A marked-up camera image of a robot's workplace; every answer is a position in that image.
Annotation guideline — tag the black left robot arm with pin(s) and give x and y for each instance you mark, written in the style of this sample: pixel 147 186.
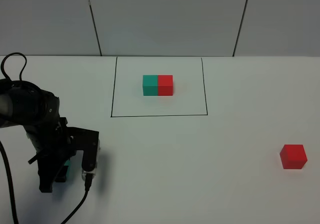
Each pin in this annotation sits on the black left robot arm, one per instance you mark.
pixel 37 111

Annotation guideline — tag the red template cube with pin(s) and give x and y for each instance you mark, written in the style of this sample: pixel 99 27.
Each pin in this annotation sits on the red template cube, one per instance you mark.
pixel 165 85

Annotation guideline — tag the green template cube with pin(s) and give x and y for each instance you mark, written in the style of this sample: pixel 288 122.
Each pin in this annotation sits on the green template cube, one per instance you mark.
pixel 150 85

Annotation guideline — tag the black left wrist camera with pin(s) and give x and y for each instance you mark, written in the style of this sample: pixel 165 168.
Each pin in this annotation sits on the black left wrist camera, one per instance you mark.
pixel 88 142

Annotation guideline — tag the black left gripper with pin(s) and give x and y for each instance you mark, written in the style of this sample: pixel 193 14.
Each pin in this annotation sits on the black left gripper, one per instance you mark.
pixel 51 140

